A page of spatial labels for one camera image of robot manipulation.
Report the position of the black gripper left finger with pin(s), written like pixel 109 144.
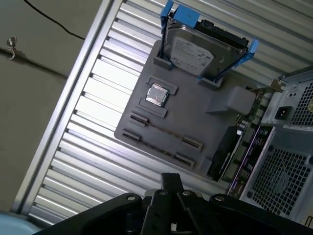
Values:
pixel 156 210

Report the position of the hard disk in blue carrier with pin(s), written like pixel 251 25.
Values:
pixel 195 49

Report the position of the graphics card with black cooler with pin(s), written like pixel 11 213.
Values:
pixel 225 156

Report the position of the grey power supply unit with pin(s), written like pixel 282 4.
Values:
pixel 283 113

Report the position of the purple port panel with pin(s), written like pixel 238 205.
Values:
pixel 256 151

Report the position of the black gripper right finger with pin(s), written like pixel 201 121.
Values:
pixel 195 210

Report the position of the silver CPU chip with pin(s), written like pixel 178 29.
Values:
pixel 156 95

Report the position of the black open PC case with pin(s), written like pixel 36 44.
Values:
pixel 281 171

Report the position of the small metal floor fitting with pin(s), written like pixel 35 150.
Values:
pixel 11 41

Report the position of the pale blue teach pendant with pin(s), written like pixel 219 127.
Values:
pixel 14 225

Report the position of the grey plastic parts rack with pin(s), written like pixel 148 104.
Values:
pixel 190 117

